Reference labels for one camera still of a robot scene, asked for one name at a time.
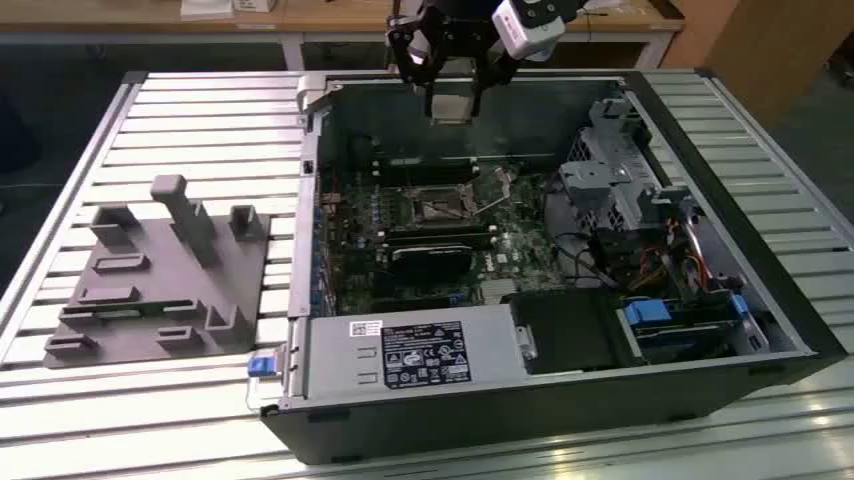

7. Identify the RAM stick with white label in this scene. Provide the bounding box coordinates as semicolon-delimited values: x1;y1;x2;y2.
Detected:
371;155;430;175

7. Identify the silver CPU plate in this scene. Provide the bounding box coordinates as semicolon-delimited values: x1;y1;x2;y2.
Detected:
430;92;476;124

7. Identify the blue disk carrier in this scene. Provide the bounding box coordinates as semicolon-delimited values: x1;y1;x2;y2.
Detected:
622;297;673;327

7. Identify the black internal cable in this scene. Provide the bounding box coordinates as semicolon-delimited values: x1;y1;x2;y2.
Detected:
551;233;623;292

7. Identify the silver metal drive cage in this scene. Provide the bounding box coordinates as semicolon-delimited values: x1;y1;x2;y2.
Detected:
558;98;690;232

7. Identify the wooden desk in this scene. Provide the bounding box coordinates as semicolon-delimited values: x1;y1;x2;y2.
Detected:
0;0;689;70

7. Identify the green motherboard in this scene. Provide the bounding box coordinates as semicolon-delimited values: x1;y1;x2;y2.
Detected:
316;159;569;316

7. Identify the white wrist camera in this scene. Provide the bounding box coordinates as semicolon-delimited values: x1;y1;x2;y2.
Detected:
491;0;579;64

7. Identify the blue case latch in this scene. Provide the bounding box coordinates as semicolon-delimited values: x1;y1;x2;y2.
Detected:
247;351;283;379

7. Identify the grey power supply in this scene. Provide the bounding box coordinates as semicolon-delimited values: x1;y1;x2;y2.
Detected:
300;305;520;397

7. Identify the orange and yellow wire bundle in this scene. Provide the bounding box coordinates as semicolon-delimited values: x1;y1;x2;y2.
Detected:
631;248;710;292

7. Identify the silver heat sink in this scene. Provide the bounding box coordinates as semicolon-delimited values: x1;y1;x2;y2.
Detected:
480;279;522;302

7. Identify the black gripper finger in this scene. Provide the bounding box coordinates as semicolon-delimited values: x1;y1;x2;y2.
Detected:
384;7;443;122
467;45;520;122

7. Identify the grey parts rack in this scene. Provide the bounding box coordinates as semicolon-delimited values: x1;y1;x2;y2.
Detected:
40;174;275;371

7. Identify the black open PC case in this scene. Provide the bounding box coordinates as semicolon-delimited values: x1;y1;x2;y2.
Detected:
258;68;850;465

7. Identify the black fan shroud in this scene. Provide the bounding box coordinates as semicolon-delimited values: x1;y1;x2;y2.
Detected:
508;291;633;377

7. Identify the white box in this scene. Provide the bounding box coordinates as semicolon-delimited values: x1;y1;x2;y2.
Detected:
179;0;236;22

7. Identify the black graphics card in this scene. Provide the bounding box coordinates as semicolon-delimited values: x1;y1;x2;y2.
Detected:
388;241;476;277

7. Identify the CPU socket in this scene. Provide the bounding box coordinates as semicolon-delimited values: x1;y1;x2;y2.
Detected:
398;183;486;227

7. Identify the green RAM stick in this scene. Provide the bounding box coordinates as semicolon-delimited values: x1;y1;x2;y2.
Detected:
91;304;166;319

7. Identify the wooden cabinet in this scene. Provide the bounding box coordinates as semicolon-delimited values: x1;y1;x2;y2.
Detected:
666;0;854;130

